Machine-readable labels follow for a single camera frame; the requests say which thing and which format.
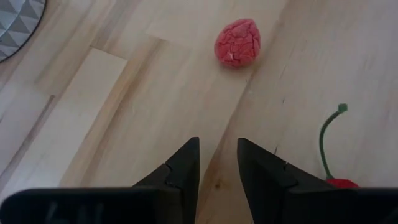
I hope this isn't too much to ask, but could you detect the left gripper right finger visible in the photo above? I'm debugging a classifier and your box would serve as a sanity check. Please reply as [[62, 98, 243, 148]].
[[237, 138, 335, 224]]

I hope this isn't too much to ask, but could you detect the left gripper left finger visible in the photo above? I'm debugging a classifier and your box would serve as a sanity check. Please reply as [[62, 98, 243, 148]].
[[124, 136, 201, 224]]

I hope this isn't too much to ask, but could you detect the pink crinkled toy produce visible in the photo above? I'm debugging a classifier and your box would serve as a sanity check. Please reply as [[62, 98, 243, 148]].
[[213, 17, 261, 69]]

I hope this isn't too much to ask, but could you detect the small red chili toy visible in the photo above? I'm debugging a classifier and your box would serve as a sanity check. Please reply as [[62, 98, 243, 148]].
[[318, 103, 361, 189]]

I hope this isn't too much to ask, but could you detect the white triangle-patterned planter pot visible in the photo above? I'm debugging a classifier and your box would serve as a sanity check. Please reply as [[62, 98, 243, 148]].
[[0, 0, 47, 63]]

